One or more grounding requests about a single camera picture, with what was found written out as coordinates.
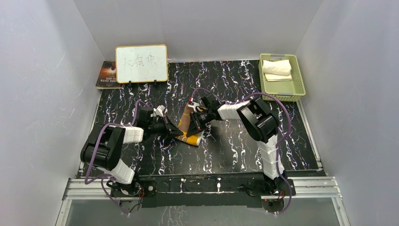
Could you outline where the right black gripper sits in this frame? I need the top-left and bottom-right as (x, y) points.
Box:
(187, 109), (213, 137)

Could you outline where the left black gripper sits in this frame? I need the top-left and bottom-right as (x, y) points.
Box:
(148, 115), (184, 140)

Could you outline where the yellow brown towel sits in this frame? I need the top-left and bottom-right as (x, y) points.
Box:
(176, 101), (204, 147)

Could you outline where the green plastic basket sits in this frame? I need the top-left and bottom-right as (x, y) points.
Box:
(258, 53), (306, 102)

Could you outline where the white towel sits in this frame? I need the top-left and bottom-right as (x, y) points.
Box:
(262, 60), (292, 81)

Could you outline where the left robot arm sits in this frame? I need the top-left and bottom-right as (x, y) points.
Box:
(80, 105), (183, 196)

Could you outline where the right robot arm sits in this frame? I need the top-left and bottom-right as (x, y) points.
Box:
(186, 94), (285, 195)

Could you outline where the dark book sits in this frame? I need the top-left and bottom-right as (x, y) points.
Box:
(96, 61), (122, 90)

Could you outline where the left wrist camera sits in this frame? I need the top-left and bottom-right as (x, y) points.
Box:
(153, 105), (166, 117)

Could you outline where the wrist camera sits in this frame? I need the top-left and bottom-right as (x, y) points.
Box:
(153, 105), (166, 117)
(188, 98), (204, 113)

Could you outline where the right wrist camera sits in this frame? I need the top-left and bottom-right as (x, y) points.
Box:
(188, 98), (204, 113)

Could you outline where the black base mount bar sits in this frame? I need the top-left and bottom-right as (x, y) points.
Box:
(106, 172), (296, 213)

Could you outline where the whiteboard with yellow frame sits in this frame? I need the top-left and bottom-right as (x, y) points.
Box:
(115, 44), (169, 84)

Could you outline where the aluminium rail frame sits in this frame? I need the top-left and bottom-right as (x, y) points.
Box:
(56, 173), (350, 226)

